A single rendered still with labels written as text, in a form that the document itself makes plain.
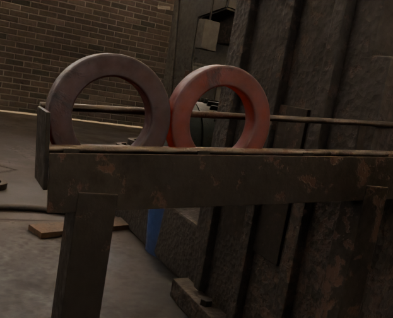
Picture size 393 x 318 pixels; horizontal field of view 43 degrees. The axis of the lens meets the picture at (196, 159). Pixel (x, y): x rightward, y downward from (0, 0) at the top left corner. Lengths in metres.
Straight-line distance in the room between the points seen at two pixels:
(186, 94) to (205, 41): 4.52
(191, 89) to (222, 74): 0.06
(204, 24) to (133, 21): 2.08
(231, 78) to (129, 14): 6.38
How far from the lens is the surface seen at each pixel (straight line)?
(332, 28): 1.26
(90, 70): 0.73
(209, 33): 5.32
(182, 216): 1.94
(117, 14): 7.12
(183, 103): 0.78
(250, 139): 0.85
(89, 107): 0.80
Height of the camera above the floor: 0.74
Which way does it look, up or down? 8 degrees down
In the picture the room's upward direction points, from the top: 10 degrees clockwise
